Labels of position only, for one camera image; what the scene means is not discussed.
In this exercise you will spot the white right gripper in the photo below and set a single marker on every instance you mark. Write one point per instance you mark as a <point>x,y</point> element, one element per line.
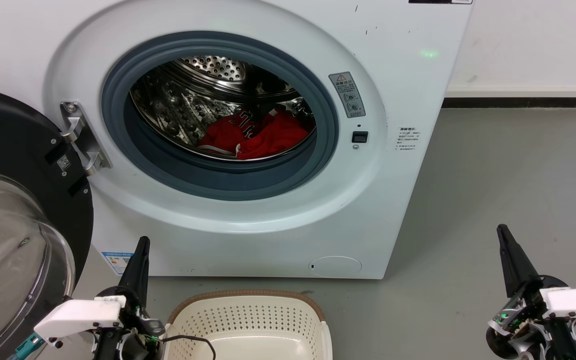
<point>573,302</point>

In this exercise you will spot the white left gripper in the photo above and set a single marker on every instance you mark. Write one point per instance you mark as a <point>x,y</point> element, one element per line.
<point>78,315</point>

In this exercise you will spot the red garment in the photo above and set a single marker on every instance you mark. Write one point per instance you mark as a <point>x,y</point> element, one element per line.
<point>268,137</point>

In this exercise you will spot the cream perforated laundry basket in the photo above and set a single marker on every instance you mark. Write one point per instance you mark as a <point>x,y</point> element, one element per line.
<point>248,320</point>

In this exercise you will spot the stainless steel washing machine drum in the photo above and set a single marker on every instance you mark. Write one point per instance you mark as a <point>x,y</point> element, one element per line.
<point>178,105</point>

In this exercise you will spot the black round washer door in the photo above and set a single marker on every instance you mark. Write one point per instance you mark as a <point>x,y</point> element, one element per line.
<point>13,135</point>

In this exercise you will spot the blue energy label sticker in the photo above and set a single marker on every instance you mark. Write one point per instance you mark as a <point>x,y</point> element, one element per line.
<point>116,262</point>

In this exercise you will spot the white front-load washing machine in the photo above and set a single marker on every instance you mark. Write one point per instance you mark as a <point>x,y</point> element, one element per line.
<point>248,235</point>

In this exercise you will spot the grey rubber door gasket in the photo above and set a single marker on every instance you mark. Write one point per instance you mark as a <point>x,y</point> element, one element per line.
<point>218,185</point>

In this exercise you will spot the white QR code sticker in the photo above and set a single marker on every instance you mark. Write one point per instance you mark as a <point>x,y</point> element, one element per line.
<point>64,163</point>

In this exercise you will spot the silver metal door hinge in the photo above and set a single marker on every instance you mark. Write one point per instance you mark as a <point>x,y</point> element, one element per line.
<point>80,135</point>

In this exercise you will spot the white text sticker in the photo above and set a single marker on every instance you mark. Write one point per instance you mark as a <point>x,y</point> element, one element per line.
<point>408,139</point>

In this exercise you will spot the white and black baseboard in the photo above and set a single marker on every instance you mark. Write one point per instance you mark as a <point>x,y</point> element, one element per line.
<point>518,97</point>

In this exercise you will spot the round white filter cover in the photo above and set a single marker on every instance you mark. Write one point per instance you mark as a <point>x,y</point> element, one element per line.
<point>335,267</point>

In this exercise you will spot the black door latch socket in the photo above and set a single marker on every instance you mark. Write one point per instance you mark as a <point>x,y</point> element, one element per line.
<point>360,137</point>

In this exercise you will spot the grey warning label sticker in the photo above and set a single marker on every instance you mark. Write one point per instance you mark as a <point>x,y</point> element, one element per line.
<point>347,94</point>

